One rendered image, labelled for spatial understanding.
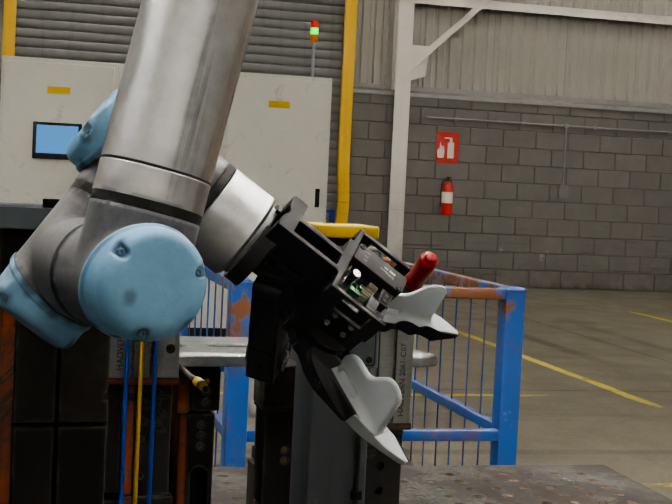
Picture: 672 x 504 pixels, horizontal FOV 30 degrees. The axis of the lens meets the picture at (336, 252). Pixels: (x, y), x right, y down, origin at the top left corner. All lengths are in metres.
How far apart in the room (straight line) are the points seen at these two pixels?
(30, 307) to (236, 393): 2.29
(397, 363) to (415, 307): 0.30
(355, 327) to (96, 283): 0.25
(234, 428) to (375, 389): 2.26
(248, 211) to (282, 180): 8.43
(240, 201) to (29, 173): 8.25
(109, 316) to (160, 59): 0.17
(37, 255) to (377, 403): 0.28
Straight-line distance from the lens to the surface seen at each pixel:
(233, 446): 3.22
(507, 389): 3.40
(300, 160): 9.41
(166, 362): 1.28
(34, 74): 9.21
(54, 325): 0.93
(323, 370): 0.98
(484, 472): 2.28
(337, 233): 1.15
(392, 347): 1.34
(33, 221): 1.05
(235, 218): 0.95
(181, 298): 0.80
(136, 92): 0.83
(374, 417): 0.97
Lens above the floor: 1.20
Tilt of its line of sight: 3 degrees down
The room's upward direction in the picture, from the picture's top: 3 degrees clockwise
